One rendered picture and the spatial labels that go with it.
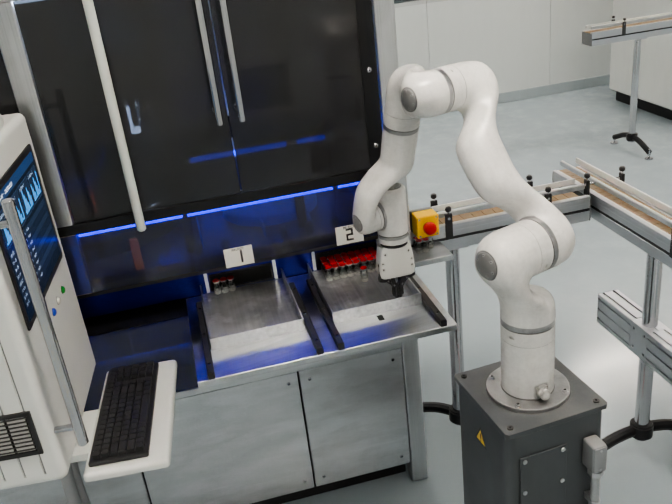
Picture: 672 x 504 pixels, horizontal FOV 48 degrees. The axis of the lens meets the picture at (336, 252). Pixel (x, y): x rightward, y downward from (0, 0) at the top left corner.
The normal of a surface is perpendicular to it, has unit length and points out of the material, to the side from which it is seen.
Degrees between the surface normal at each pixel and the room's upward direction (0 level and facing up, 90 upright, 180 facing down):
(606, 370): 0
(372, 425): 90
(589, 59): 90
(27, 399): 90
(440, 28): 90
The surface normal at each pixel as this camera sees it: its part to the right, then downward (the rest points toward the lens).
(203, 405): 0.24, 0.39
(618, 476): -0.11, -0.90
